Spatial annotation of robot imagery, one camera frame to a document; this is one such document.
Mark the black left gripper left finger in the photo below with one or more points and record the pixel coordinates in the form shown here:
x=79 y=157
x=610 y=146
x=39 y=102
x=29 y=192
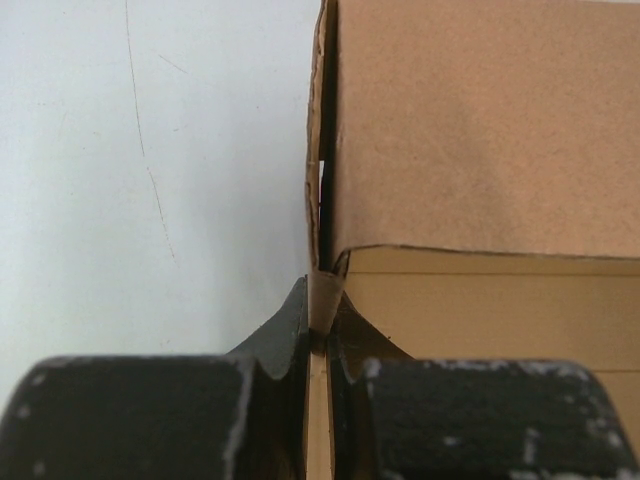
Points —
x=238 y=415

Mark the cardboard box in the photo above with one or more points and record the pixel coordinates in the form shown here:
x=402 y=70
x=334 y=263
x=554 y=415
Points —
x=472 y=187

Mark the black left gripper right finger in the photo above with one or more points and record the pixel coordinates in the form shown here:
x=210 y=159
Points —
x=397 y=417

